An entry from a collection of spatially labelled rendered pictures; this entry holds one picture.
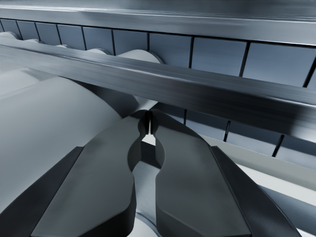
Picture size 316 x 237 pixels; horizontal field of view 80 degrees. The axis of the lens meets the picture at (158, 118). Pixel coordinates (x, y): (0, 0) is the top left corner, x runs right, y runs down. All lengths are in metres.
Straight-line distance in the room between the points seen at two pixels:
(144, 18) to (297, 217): 0.23
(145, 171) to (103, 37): 0.16
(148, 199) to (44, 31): 0.25
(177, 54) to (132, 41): 0.04
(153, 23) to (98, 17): 0.06
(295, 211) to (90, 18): 0.27
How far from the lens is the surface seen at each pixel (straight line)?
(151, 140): 0.16
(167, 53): 0.16
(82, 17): 0.22
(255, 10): 0.19
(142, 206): 0.33
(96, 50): 0.20
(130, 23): 0.18
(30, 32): 0.30
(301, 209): 0.25
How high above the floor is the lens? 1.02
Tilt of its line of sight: 47 degrees down
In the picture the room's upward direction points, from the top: 133 degrees counter-clockwise
